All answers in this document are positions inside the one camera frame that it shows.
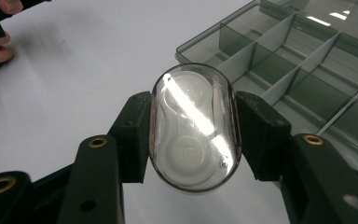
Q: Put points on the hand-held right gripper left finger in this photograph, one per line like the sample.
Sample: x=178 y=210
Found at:
x=130 y=140

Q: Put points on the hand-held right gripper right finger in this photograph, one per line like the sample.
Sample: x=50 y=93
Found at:
x=264 y=137

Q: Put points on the clear oval contact lens case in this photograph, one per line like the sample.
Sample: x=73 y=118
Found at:
x=195 y=149

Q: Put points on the grey transparent organizer box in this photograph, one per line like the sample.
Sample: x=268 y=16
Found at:
x=317 y=93

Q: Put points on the white paper sheet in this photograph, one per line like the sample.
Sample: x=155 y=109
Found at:
x=90 y=62

